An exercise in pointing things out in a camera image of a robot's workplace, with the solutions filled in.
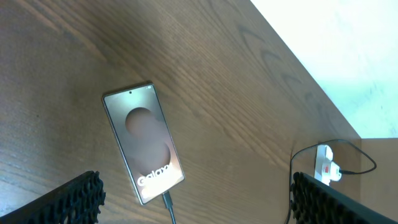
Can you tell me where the white power strip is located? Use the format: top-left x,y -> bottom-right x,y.
314,144 -> 342,186

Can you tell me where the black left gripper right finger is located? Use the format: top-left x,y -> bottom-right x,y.
290,172 -> 397,224

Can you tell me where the black charger cable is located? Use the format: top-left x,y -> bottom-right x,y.
161,139 -> 377,224

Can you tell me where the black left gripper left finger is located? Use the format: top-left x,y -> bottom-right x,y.
1,171 -> 106,224

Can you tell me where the Samsung Galaxy smartphone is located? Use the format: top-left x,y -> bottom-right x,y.
103,83 -> 185,205

